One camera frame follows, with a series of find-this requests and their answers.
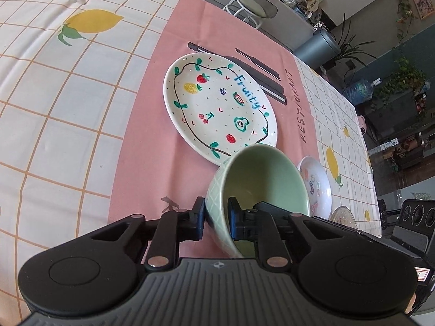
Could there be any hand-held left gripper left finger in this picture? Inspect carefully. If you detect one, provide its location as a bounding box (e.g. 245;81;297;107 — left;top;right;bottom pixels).
86;196;207;268

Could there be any clear glass plate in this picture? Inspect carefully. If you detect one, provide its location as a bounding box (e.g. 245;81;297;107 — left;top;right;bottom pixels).
330;206;357;230

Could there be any long-leaf potted plant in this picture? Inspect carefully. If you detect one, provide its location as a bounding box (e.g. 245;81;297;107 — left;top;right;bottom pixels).
331;14;378;70

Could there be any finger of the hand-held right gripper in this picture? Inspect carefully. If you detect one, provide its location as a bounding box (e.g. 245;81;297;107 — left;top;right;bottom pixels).
253;201;361;242

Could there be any lemon checked tablecloth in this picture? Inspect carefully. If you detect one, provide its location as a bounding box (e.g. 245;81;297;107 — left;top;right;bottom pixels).
0;0;378;316

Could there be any climbing wall vine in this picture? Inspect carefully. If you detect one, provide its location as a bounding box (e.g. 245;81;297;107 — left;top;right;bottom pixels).
394;0;420;48

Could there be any framed wall picture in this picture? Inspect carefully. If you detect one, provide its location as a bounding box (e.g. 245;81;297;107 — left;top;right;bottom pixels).
410;0;429;20

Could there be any pink bottle print placemat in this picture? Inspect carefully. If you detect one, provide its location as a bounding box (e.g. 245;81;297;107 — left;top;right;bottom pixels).
108;0;322;269

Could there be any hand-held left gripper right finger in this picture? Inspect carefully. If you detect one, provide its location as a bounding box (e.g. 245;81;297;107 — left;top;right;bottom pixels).
227;196;337;268

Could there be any grey metal trash can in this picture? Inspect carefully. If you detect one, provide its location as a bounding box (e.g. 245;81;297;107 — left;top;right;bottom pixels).
293;29;341;70

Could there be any white slim carton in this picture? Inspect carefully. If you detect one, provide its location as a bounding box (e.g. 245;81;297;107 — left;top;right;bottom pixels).
373;137;400;152

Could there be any trailing ivy plant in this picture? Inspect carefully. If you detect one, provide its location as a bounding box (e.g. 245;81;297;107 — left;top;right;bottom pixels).
372;56;427;109

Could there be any green ceramic bowl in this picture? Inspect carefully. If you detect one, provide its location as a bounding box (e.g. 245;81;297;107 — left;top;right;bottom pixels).
205;143;311;259

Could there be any blue water bottle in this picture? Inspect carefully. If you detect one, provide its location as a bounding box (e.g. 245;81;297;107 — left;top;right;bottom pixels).
343;78;381;106

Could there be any grey cabinet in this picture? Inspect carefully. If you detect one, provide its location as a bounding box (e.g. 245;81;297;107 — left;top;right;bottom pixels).
365;88;435;170

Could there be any white fruit pattern plate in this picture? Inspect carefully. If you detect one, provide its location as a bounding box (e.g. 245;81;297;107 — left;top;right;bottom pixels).
163;54;278;168

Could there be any small white sticker plate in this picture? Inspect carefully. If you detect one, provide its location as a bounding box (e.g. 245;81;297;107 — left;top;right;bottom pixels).
297;155;333;218

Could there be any white rolling stool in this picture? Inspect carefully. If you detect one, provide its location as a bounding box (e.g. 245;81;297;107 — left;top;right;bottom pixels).
222;0;277;29

